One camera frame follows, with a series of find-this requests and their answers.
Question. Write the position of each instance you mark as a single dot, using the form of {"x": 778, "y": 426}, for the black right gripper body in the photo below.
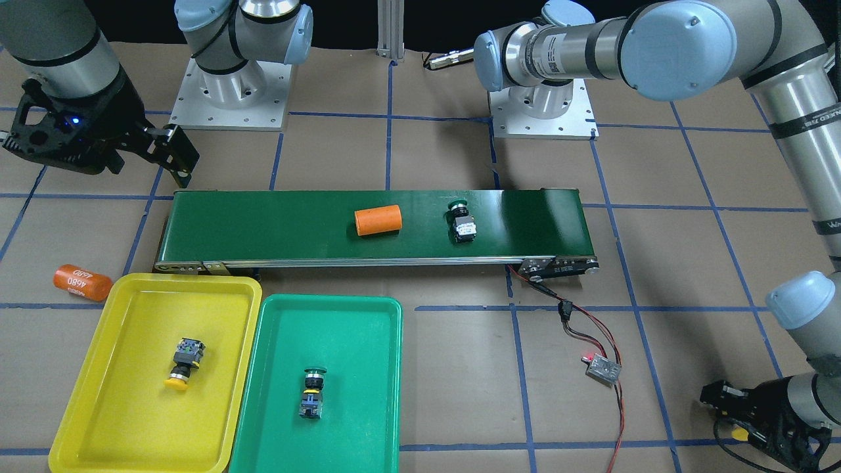
{"x": 117, "y": 113}

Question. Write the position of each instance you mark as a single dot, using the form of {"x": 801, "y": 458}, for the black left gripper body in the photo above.
{"x": 770, "y": 402}

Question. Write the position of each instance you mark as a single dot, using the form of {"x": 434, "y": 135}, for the orange cylinder marked 4680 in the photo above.
{"x": 81, "y": 282}

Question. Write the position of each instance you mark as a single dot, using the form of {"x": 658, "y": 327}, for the yellow mushroom push button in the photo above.
{"x": 187, "y": 357}

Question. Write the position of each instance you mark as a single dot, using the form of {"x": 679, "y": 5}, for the plain orange cylinder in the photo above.
{"x": 378, "y": 220}

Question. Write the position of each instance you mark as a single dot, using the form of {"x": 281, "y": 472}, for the green push button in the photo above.
{"x": 311, "y": 402}

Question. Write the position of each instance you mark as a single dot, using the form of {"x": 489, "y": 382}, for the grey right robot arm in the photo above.
{"x": 60, "y": 44}

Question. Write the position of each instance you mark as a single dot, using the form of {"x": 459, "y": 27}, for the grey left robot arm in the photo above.
{"x": 675, "y": 50}

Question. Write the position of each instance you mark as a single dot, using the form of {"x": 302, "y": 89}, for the black sensor circuit board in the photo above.
{"x": 602, "y": 369}

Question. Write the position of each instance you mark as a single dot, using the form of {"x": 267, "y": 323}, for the yellow plastic tray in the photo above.
{"x": 121, "y": 417}

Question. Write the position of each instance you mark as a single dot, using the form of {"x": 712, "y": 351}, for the green conveyor belt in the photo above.
{"x": 542, "y": 234}

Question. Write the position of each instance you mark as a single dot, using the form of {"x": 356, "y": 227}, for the green plastic tray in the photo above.
{"x": 323, "y": 387}

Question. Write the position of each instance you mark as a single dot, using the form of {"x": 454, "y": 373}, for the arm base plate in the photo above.
{"x": 550, "y": 112}
{"x": 255, "y": 98}

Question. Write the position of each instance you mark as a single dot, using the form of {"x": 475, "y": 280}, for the front aluminium frame post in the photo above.
{"x": 389, "y": 17}

